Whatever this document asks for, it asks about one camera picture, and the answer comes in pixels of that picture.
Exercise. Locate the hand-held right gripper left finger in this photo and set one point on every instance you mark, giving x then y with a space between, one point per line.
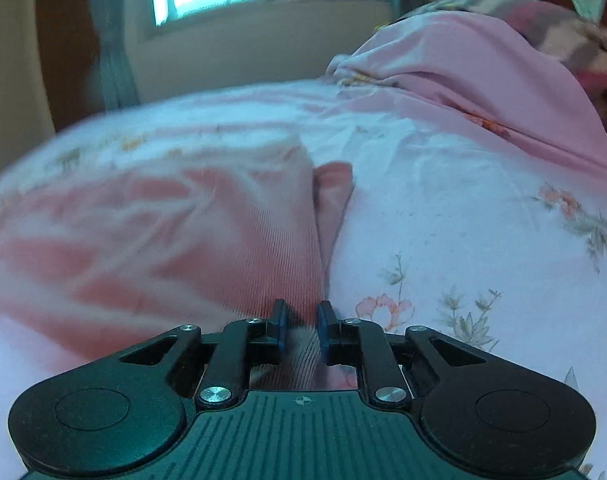
280 330

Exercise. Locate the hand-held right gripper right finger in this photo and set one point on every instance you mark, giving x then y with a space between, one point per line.
324 332

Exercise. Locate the pink long-sleeved sweater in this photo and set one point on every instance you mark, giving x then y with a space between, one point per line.
183 260

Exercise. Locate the floral bed sheet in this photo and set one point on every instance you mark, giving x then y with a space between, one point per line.
458 200

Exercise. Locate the pink blanket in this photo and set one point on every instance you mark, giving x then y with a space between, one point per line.
458 60

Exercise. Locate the grey curtain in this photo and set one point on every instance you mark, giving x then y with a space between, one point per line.
116 60

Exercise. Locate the brown wooden door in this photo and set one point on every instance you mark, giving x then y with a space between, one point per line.
63 35

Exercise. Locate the striped pillow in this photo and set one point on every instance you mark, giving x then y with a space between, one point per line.
568 35

